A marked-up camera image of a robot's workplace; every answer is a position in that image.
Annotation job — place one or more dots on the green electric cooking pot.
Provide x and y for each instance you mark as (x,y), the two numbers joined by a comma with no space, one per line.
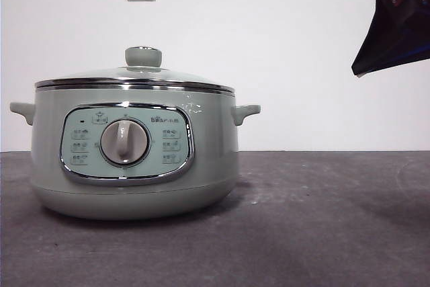
(208,152)

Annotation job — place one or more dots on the glass lid with green knob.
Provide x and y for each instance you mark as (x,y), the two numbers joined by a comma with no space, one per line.
(143,56)

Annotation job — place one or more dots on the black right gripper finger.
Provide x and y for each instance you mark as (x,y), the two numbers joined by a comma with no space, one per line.
(418,35)
(379,31)

